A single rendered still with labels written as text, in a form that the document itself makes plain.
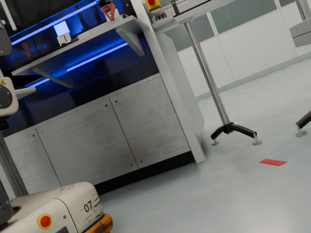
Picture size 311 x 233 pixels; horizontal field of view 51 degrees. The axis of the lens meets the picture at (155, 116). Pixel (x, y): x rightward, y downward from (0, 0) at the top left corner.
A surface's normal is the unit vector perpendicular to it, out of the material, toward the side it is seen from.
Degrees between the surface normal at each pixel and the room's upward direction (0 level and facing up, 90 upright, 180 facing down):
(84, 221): 90
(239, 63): 90
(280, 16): 90
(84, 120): 90
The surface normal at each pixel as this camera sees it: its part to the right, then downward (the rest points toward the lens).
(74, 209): 0.77, -0.27
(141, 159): -0.18, 0.14
